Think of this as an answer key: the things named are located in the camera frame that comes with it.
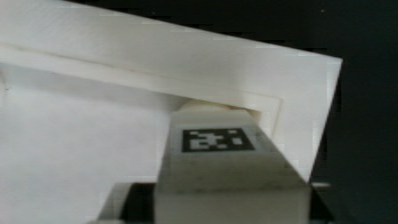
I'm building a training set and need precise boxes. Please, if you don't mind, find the white square tabletop panel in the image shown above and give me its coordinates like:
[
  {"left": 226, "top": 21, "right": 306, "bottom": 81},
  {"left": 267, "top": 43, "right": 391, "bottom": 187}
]
[{"left": 0, "top": 0, "right": 341, "bottom": 224}]

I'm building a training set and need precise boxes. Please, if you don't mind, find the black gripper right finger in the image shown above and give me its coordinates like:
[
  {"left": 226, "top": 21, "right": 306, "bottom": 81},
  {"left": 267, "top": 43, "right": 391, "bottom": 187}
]
[{"left": 309, "top": 182, "right": 350, "bottom": 224}]

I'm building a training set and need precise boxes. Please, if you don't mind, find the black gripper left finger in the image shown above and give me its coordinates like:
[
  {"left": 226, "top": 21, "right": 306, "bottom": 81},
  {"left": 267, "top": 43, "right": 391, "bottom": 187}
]
[{"left": 87, "top": 183, "right": 156, "bottom": 224}]

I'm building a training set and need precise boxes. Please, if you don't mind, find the white leg with marker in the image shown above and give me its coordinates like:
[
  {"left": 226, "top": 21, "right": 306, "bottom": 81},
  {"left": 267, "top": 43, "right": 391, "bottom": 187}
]
[{"left": 155, "top": 100, "right": 311, "bottom": 224}]

